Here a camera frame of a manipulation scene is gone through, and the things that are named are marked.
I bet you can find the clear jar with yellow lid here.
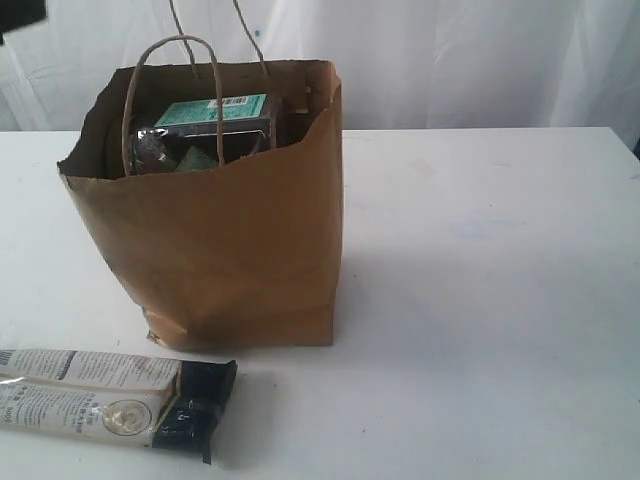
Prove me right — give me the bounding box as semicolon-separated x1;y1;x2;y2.
103;92;283;179

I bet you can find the brown paper bag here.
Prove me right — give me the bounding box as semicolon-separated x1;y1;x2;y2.
58;58;344;350

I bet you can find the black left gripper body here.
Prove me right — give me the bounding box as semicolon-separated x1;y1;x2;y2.
0;0;47;45

